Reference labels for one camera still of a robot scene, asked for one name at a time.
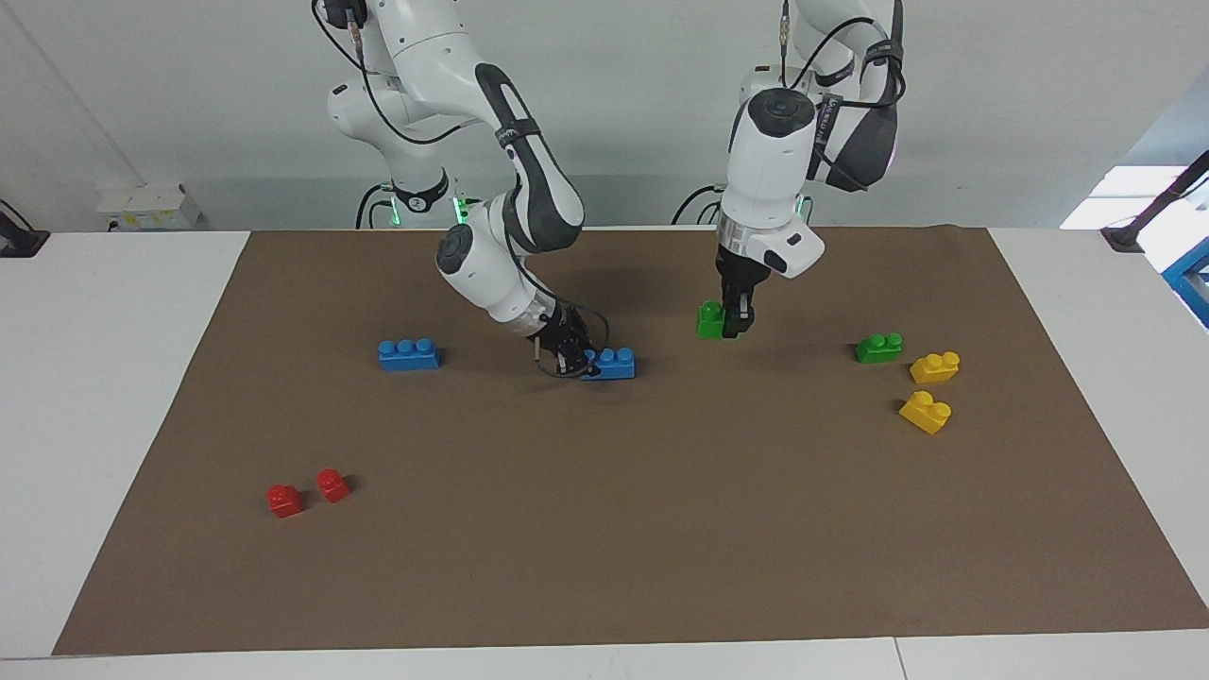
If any blue three-stud toy brick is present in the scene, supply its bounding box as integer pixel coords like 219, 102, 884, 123
378, 338, 442, 372
581, 348, 637, 382

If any brown table mat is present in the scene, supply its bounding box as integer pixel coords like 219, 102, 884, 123
52, 225, 1209, 657

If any yellow two-stud toy brick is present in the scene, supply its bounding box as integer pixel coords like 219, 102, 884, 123
897, 390, 953, 435
909, 351, 962, 385

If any black stand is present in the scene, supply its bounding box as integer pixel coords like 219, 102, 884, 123
1100, 149, 1209, 254

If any white box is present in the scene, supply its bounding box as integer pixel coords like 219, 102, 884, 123
97, 182, 207, 233

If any black clamp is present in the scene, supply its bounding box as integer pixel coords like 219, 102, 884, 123
0, 198, 50, 259

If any black base cable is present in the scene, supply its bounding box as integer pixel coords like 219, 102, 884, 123
671, 182, 724, 226
355, 182, 393, 230

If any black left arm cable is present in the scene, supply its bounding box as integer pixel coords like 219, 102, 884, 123
779, 0, 908, 195

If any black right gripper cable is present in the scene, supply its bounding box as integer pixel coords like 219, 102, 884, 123
312, 0, 610, 381

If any blue frame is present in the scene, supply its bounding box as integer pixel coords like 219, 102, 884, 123
1162, 236, 1209, 330

